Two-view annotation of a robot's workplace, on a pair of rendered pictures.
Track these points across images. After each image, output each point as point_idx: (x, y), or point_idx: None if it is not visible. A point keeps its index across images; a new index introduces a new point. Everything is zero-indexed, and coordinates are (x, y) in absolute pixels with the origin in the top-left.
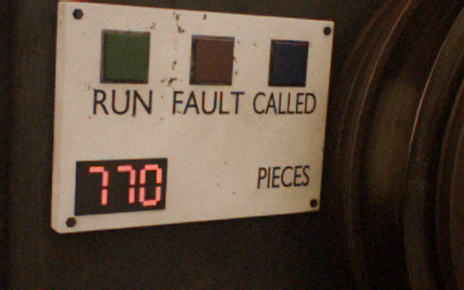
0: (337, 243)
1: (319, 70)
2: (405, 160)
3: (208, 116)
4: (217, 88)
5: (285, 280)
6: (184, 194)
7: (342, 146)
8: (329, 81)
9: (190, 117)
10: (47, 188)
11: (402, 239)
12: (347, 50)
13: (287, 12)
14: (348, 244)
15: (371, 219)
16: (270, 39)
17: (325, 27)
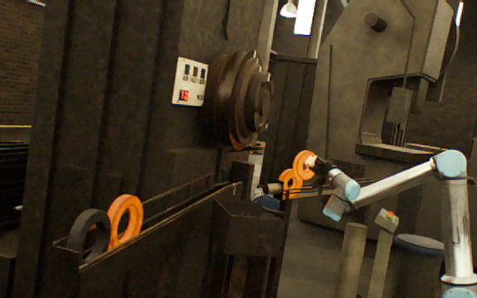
0: (202, 114)
1: (205, 75)
2: (230, 93)
3: (193, 83)
4: (195, 77)
5: (194, 122)
6: (189, 98)
7: (208, 92)
8: None
9: (191, 83)
10: (172, 94)
11: (228, 108)
12: None
13: (200, 62)
14: (213, 112)
15: (219, 106)
16: (201, 68)
17: (207, 66)
